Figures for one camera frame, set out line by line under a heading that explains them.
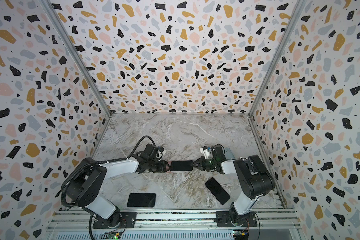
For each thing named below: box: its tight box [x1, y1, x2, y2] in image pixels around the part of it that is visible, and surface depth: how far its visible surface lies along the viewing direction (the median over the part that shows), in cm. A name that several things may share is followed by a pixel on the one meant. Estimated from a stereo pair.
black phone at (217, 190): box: [205, 177, 231, 205], surface depth 85 cm
